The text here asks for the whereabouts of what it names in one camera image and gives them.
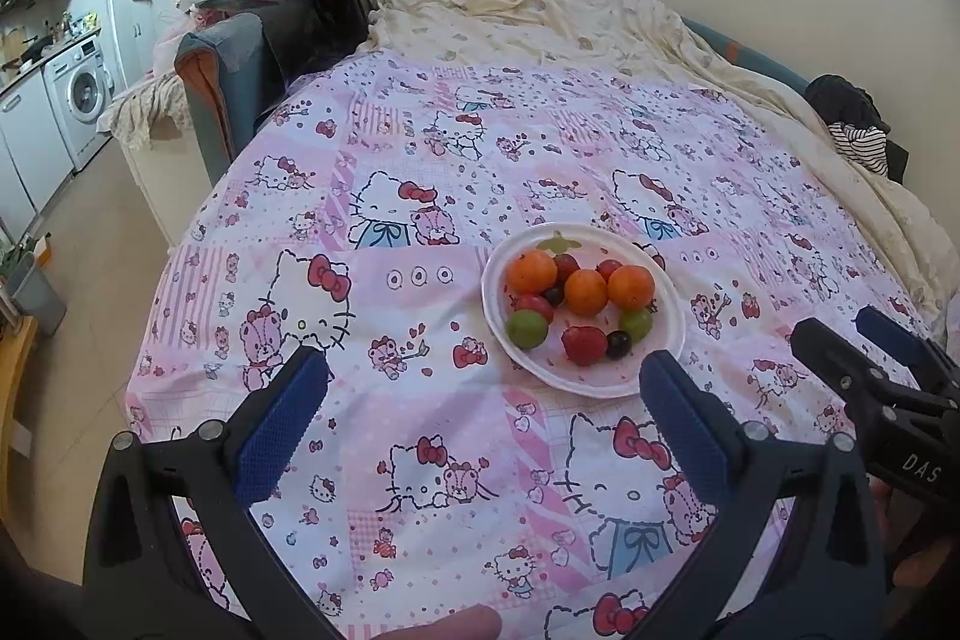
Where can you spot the orange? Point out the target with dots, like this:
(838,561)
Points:
(631,286)
(531,271)
(586,292)

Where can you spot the grey bin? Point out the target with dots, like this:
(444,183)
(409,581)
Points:
(34,295)

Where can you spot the person's left hand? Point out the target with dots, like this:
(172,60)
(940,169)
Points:
(450,626)

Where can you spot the person's right hand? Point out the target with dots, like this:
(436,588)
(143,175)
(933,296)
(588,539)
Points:
(926,565)

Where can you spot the white washing machine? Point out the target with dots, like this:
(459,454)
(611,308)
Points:
(79,81)

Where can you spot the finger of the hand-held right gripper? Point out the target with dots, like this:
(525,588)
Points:
(896,334)
(832,355)

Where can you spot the pink cartoon printed blanket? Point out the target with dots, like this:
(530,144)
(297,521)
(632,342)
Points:
(420,160)

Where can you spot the pale pink plate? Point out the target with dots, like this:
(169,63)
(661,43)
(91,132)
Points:
(585,377)

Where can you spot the teal mattress edge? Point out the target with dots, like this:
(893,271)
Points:
(750,57)

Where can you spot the striped garment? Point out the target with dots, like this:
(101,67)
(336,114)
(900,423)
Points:
(862,145)

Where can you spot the blue-grey sofa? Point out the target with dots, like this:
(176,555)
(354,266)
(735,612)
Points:
(217,85)

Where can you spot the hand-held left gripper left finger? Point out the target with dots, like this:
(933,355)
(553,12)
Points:
(281,430)

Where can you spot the cream quilt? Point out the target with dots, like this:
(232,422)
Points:
(600,25)

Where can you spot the dark grape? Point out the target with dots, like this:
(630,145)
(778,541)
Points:
(619,344)
(553,296)

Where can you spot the black clothing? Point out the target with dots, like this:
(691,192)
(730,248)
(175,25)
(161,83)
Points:
(847,100)

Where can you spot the small red fruit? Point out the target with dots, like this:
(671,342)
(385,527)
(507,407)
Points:
(609,269)

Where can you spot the green plum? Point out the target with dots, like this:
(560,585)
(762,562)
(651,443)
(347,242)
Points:
(637,322)
(526,329)

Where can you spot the tall white cabinet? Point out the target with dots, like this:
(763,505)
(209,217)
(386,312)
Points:
(112,25)

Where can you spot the white kitchen cabinet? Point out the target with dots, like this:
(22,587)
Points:
(26,145)

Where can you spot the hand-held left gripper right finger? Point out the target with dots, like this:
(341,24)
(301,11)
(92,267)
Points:
(686,430)

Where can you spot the wooden furniture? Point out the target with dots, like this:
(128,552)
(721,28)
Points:
(15,385)

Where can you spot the cream lace cloth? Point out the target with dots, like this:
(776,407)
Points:
(146,108)

